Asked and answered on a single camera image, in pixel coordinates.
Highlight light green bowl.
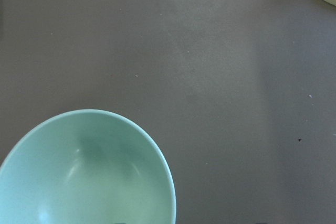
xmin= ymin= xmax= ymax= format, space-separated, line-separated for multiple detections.
xmin=1 ymin=109 xmax=176 ymax=223

